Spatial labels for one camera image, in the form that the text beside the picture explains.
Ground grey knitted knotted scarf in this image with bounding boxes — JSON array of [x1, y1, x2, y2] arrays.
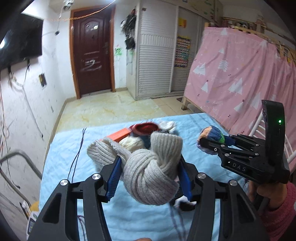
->
[[87, 132, 183, 206]]

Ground colourful knitted item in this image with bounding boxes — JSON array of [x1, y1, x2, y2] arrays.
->
[[197, 126, 235, 155]]

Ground person's right hand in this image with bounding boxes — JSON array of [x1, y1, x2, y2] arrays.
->
[[248, 181, 287, 209]]

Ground cream yarn ball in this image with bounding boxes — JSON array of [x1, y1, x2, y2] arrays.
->
[[119, 136, 145, 153]]

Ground orange flat box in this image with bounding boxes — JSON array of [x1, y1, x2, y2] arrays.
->
[[107, 128, 132, 143]]

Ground light blue bed sheet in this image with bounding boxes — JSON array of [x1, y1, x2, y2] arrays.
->
[[39, 113, 245, 240]]

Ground red knitted hat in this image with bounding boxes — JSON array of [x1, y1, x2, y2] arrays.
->
[[130, 122, 159, 137]]

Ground white cloth item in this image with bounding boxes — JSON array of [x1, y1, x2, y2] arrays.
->
[[158, 121, 177, 135]]

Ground pink tree-pattern curtain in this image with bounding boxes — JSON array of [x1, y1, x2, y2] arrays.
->
[[184, 27, 296, 172]]

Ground dark brown wooden door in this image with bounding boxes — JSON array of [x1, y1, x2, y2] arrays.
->
[[69, 6, 115, 99]]

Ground black bags on hook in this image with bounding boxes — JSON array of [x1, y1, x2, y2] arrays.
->
[[120, 8, 137, 50]]

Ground white louvred wardrobe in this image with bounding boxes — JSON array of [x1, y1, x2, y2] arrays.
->
[[126, 1, 214, 100]]

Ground white metal bed rail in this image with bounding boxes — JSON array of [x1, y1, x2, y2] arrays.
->
[[248, 112, 296, 164]]

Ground colourful wall poster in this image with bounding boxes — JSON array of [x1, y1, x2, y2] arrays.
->
[[174, 35, 191, 68]]

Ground black wall television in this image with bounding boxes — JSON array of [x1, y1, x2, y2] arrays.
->
[[1, 14, 44, 70]]

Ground white security camera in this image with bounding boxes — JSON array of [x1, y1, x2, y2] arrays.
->
[[63, 0, 75, 11]]

